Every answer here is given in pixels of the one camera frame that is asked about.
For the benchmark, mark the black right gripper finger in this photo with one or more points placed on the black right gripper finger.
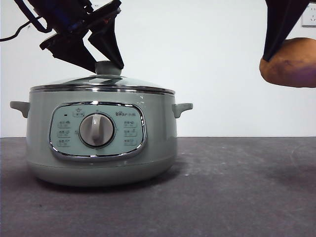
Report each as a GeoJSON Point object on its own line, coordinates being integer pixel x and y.
{"type": "Point", "coordinates": [281, 22]}

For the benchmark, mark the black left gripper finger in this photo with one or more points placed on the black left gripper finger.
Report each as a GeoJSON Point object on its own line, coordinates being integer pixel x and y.
{"type": "Point", "coordinates": [108, 42]}
{"type": "Point", "coordinates": [74, 53]}

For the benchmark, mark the glass lid with green knob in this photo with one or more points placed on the glass lid with green knob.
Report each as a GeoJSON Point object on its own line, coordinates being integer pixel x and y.
{"type": "Point", "coordinates": [98, 82]}

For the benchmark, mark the brown potato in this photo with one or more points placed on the brown potato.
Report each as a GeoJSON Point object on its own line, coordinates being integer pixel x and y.
{"type": "Point", "coordinates": [293, 66]}

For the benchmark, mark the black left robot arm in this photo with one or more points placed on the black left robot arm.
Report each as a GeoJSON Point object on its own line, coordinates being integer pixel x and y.
{"type": "Point", "coordinates": [56, 14]}

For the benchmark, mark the pale green electric cooking pot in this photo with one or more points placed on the pale green electric cooking pot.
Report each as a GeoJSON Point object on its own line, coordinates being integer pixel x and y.
{"type": "Point", "coordinates": [153, 128]}

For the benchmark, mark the white wall socket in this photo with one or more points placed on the white wall socket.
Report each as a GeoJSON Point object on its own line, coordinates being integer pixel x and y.
{"type": "Point", "coordinates": [309, 19]}

